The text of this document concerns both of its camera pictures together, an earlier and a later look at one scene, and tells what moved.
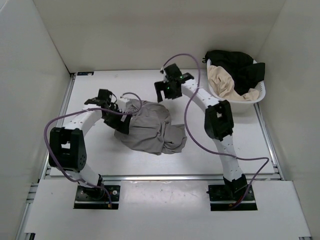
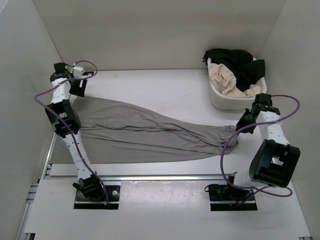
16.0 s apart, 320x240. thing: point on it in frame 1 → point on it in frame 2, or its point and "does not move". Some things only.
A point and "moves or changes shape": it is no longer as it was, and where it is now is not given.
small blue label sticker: (85, 73) does not move
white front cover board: (168, 207) does not move
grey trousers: (151, 130) moves or changes shape
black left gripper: (120, 126) → (79, 91)
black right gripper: (161, 86) → (240, 124)
